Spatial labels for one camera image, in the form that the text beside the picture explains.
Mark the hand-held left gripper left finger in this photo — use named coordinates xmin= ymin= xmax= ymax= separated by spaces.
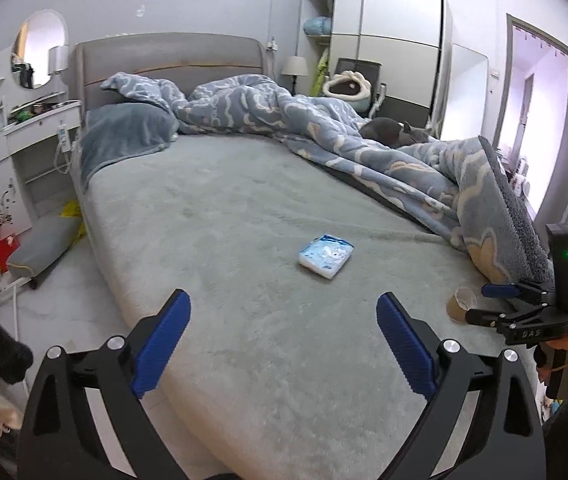
xmin=16 ymin=288 xmax=192 ymax=480

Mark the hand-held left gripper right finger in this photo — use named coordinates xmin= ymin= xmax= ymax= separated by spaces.
xmin=375 ymin=291 xmax=547 ymax=480

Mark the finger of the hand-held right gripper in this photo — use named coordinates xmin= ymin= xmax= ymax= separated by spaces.
xmin=465 ymin=302 xmax=558 ymax=328
xmin=482 ymin=280 xmax=557 ymax=301

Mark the cardboard tube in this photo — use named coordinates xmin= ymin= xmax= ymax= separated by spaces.
xmin=446 ymin=287 xmax=478 ymax=322

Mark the blue tissue packet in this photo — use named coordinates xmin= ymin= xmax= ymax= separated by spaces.
xmin=298 ymin=233 xmax=355 ymax=280

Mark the grey door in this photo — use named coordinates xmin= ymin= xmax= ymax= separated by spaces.
xmin=534 ymin=31 xmax=568 ymax=226

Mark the grey upholstered bed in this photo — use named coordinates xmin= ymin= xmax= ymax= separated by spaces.
xmin=71 ymin=32 xmax=564 ymax=480

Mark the grey floor cushion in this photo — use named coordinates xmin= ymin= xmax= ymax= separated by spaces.
xmin=6 ymin=215 xmax=82 ymax=281

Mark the yellow plastic bag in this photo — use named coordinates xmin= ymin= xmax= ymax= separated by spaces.
xmin=59 ymin=200 xmax=88 ymax=241

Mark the red box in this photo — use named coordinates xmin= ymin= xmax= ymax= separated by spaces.
xmin=0 ymin=235 xmax=21 ymax=274

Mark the blue patterned blanket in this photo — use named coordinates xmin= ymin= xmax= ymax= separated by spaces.
xmin=100 ymin=71 xmax=554 ymax=283

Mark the grey cat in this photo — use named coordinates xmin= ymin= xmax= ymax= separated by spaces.
xmin=359 ymin=116 xmax=437 ymax=149

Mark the white panel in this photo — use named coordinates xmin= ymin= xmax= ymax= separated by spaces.
xmin=446 ymin=44 xmax=489 ymax=143

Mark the blue-grey pillow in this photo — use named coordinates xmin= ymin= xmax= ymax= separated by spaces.
xmin=80 ymin=105 xmax=179 ymax=191

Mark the white vanity desk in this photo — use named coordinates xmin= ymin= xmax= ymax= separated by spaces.
xmin=0 ymin=50 xmax=86 ymax=243

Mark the cream and green cat bed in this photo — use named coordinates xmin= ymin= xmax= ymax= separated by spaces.
xmin=321 ymin=70 xmax=382 ymax=111

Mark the black office chair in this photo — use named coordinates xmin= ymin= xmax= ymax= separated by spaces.
xmin=334 ymin=57 xmax=389 ymax=118

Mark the yellow-green hanging item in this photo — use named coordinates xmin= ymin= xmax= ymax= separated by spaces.
xmin=316 ymin=50 xmax=331 ymax=97

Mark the grey and white wardrobe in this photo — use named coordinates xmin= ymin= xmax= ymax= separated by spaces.
xmin=298 ymin=0 xmax=452 ymax=131

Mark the table lamp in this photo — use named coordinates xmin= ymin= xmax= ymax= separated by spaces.
xmin=281 ymin=55 xmax=309 ymax=96

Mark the round mirror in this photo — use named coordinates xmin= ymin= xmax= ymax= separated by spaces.
xmin=11 ymin=9 xmax=67 ymax=90

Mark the light blue cushion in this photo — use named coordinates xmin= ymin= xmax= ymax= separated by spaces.
xmin=304 ymin=17 xmax=333 ymax=36

